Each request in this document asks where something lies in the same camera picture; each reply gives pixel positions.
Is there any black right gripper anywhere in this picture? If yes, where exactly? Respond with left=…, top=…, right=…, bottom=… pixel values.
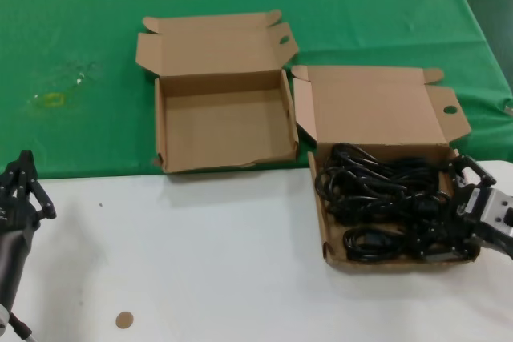
left=416, top=153, right=498, bottom=263

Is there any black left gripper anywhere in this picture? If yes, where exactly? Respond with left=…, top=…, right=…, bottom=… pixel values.
left=0, top=150, right=57, bottom=239

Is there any open brown cardboard box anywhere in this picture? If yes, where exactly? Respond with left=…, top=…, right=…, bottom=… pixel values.
left=135, top=9, right=301, bottom=175
left=291, top=64, right=482, bottom=266

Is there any clear plastic wrapper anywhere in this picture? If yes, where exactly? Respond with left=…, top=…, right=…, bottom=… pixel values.
left=31, top=60, right=101, bottom=113

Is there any green tablecloth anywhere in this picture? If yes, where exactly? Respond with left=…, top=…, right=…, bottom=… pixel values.
left=0, top=0, right=513, bottom=181

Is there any brown cardboard disc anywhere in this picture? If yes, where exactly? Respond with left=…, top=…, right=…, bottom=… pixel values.
left=115, top=311, right=134, bottom=330

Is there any black cable with silver connector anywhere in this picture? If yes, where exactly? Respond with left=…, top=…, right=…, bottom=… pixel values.
left=7, top=312, right=39, bottom=342

